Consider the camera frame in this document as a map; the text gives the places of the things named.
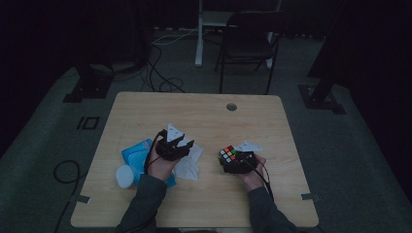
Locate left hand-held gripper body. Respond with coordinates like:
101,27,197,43
155,122,187,162

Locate grey tape piece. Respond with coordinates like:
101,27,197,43
300,192,321,202

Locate white wet wipe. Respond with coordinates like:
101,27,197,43
173,137,205,182

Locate person's right hand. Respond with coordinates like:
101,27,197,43
240,153,268,192

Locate multicoloured puzzle cube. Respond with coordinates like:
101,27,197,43
217,145,239,165

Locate black looped floor cable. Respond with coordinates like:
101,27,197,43
52,158,89,233

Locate white floor cable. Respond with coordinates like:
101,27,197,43
151,27,199,47

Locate white desk frame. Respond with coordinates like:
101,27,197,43
193,0,284,70

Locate black floor cables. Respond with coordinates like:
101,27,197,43
140,43,187,94

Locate black stand base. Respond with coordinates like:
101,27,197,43
61,62,115,104
297,77,347,116

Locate person's left hand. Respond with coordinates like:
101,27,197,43
147,145,183,183

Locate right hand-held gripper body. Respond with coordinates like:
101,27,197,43
222,140,263,175

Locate blue wet wipes pack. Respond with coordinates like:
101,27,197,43
115,138,178,189

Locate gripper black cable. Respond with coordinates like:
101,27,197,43
245,157,275,202
143,129,167,177

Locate black folding chair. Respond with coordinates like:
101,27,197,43
214,10,293,96

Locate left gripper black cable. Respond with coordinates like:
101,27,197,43
143,129,167,177

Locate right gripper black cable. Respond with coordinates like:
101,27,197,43
245,157,275,202

